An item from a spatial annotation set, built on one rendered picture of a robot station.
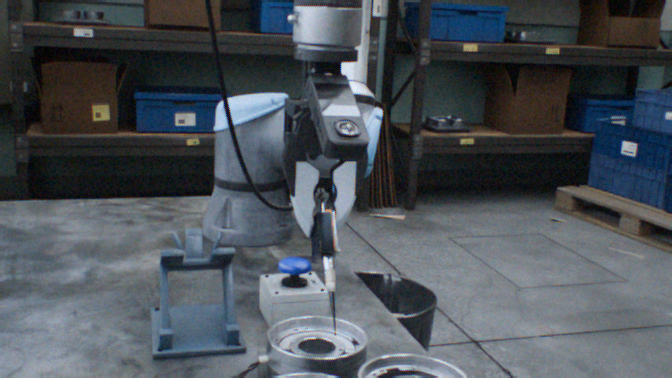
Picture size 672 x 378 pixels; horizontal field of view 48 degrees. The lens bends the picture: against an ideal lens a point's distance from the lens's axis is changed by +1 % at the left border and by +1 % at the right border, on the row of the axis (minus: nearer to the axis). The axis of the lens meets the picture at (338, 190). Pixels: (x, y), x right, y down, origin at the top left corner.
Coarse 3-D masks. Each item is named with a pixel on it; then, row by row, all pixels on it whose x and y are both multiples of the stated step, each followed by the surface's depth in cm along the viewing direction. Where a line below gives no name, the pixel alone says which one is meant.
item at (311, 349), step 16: (288, 320) 82; (304, 320) 83; (320, 320) 84; (336, 320) 83; (272, 336) 80; (304, 336) 81; (320, 336) 81; (352, 336) 82; (272, 352) 76; (288, 352) 75; (304, 352) 77; (320, 352) 81; (336, 352) 78; (352, 352) 75; (272, 368) 77; (288, 368) 75; (304, 368) 74; (320, 368) 74; (336, 368) 75; (352, 368) 76
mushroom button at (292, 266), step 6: (288, 258) 92; (294, 258) 92; (300, 258) 92; (282, 264) 90; (288, 264) 90; (294, 264) 90; (300, 264) 90; (306, 264) 91; (282, 270) 90; (288, 270) 90; (294, 270) 90; (300, 270) 90; (306, 270) 90; (294, 276) 91
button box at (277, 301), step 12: (264, 276) 94; (276, 276) 94; (288, 276) 94; (300, 276) 94; (312, 276) 95; (264, 288) 92; (276, 288) 90; (288, 288) 90; (300, 288) 91; (312, 288) 91; (324, 288) 91; (264, 300) 92; (276, 300) 88; (288, 300) 89; (300, 300) 89; (312, 300) 89; (324, 300) 90; (264, 312) 92; (276, 312) 88; (288, 312) 89; (300, 312) 89; (312, 312) 90; (324, 312) 90
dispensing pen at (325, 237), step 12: (324, 192) 87; (324, 204) 87; (324, 216) 84; (324, 228) 84; (312, 240) 87; (324, 240) 83; (312, 252) 86; (324, 252) 83; (324, 264) 84; (324, 276) 84
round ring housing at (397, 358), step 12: (372, 360) 74; (384, 360) 75; (396, 360) 76; (408, 360) 76; (420, 360) 76; (432, 360) 75; (360, 372) 71; (372, 372) 74; (384, 372) 74; (432, 372) 75; (444, 372) 75; (456, 372) 73
